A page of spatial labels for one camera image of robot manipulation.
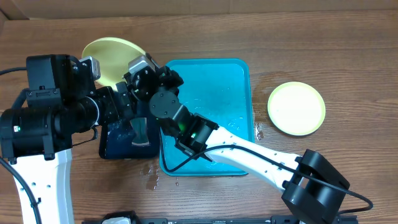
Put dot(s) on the teal plastic tray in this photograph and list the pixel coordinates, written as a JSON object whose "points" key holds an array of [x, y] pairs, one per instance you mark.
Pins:
{"points": [[220, 90]]}

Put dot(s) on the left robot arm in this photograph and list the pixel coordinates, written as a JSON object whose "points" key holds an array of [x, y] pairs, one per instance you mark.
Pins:
{"points": [[36, 142]]}

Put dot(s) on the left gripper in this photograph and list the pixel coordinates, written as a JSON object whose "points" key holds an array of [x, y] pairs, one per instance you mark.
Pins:
{"points": [[115, 111]]}

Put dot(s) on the black water tray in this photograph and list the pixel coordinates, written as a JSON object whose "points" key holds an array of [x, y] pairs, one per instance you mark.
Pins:
{"points": [[116, 138]]}

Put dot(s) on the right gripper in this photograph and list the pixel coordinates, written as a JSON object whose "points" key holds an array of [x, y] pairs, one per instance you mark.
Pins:
{"points": [[171, 74]]}

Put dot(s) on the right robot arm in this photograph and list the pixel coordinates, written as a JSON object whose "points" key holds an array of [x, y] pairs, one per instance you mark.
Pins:
{"points": [[311, 187]]}

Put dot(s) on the yellow-green plate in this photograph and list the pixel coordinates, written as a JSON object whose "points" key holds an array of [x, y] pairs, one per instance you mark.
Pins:
{"points": [[296, 108], [114, 55]]}

